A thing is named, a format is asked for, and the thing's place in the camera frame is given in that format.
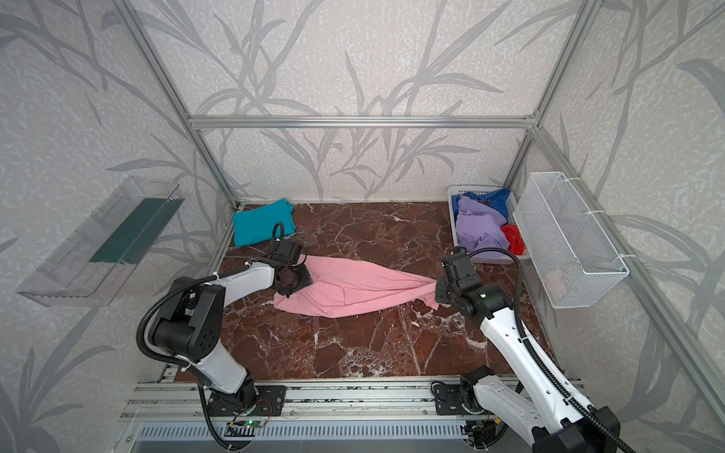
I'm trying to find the pink t-shirt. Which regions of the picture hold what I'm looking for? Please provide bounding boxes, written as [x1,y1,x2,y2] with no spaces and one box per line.
[273,256,440,318]

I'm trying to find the purple t-shirt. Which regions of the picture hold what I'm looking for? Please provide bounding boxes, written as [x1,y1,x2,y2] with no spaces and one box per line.
[455,196,509,252]

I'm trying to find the white plastic laundry basket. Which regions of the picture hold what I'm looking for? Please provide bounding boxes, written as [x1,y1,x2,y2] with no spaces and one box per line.
[447,186,530,260]

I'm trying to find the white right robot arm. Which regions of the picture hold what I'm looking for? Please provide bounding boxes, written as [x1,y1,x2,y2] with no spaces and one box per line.
[435,247,630,452]

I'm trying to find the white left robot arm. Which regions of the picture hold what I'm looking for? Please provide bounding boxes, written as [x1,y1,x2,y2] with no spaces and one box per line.
[135,239,313,414]

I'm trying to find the folded teal t-shirt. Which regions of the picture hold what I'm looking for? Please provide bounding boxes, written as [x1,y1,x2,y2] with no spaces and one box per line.
[232,199,296,247]

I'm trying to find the red t-shirt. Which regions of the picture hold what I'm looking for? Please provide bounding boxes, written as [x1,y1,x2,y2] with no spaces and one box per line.
[500,224,526,256]

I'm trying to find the blue t-shirt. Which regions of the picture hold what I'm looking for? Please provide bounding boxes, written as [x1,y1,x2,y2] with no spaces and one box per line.
[451,189,511,219]

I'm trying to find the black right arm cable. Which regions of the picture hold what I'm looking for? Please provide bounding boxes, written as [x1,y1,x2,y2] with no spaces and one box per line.
[466,247,638,453]

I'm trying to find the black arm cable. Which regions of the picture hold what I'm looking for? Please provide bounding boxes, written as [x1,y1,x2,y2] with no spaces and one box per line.
[135,222,287,451]
[466,247,638,453]

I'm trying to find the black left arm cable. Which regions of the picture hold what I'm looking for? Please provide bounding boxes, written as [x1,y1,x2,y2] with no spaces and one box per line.
[135,222,287,451]

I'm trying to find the white wire mesh basket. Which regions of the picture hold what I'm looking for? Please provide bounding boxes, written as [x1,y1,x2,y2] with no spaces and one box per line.
[514,172,630,309]

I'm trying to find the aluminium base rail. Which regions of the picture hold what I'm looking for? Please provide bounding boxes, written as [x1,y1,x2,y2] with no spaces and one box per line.
[112,376,602,453]

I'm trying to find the aluminium cage frame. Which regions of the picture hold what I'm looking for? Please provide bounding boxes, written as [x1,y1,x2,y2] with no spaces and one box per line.
[110,0,725,453]

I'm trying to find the clear acrylic wall shelf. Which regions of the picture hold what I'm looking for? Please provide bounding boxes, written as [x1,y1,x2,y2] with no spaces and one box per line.
[17,177,185,308]

